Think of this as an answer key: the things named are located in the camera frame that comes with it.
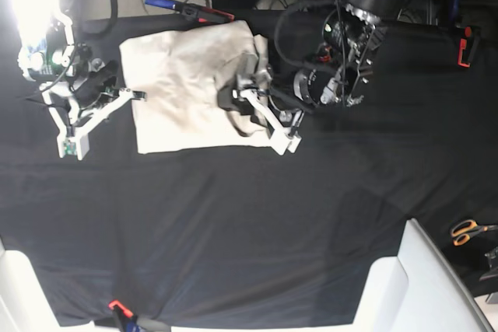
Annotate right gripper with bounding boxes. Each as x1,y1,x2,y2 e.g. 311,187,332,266
65,60,119,109

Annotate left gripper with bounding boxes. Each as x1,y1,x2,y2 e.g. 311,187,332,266
217,65,315,122

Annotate cream white T-shirt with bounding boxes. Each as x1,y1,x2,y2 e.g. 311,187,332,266
119,21,272,154

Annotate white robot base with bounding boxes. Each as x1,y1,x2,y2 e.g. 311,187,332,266
173,215,497,331
1,246,96,332

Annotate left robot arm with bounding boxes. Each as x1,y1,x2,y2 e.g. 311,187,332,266
217,0,404,126

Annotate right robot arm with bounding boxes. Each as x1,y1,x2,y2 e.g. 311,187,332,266
11,0,119,110

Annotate blue orange clamp top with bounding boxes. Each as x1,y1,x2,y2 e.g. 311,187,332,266
144,0,235,24

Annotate black table cloth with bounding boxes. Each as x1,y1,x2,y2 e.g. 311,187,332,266
1,12,497,328

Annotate orange black clamp right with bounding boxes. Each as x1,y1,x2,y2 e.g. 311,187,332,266
458,26,481,68

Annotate orange blue clamp bottom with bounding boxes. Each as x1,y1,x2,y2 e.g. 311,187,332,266
108,299,171,332

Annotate orange handled scissors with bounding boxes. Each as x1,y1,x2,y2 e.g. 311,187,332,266
450,219,497,246

